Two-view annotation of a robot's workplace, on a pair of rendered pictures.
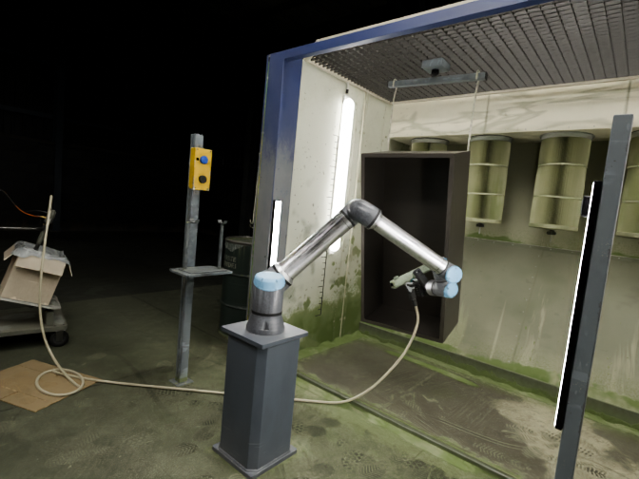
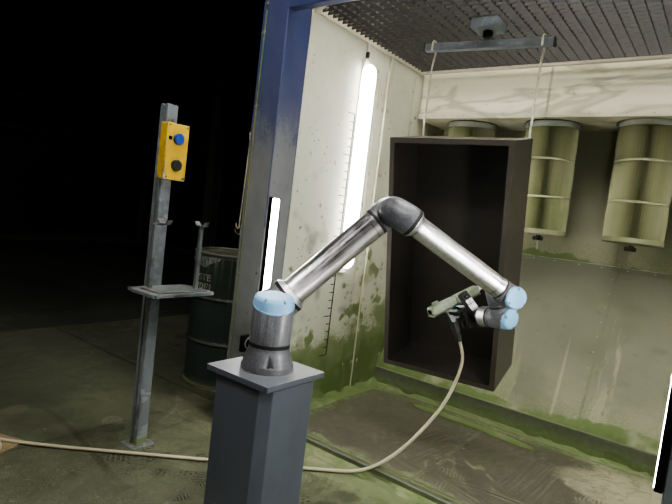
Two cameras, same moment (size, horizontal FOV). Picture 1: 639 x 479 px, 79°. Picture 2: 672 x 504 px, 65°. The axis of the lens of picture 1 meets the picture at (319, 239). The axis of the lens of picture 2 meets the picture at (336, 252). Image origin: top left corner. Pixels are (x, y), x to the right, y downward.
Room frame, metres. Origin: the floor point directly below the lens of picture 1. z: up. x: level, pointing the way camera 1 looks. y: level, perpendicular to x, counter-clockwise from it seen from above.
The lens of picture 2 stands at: (-0.06, 0.13, 1.23)
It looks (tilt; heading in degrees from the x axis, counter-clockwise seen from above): 4 degrees down; 357
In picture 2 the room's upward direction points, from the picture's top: 7 degrees clockwise
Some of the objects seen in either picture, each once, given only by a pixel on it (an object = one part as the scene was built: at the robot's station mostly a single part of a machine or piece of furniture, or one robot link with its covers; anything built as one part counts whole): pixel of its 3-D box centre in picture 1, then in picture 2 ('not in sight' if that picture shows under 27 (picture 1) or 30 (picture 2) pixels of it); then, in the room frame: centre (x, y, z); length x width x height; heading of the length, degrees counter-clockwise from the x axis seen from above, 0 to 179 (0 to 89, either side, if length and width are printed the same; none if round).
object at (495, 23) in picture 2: (435, 66); (488, 26); (2.67, -0.66, 2.27); 0.14 x 0.14 x 0.05; 50
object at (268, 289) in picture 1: (268, 291); (272, 317); (1.86, 0.22, 0.83); 0.17 x 0.15 x 0.18; 5
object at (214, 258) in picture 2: (252, 286); (231, 315); (3.59, 0.59, 0.44); 0.59 x 0.58 x 0.89; 31
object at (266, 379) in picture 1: (260, 391); (257, 452); (1.85, 0.22, 0.32); 0.31 x 0.31 x 0.64; 50
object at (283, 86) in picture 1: (271, 218); (265, 220); (2.83, 0.37, 1.14); 0.18 x 0.18 x 2.29; 50
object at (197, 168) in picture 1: (200, 169); (172, 152); (2.46, 0.79, 1.42); 0.12 x 0.06 x 0.26; 140
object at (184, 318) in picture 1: (188, 261); (153, 277); (2.49, 0.84, 0.82); 0.06 x 0.06 x 1.64; 50
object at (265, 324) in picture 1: (265, 318); (268, 354); (1.85, 0.22, 0.69); 0.19 x 0.19 x 0.10
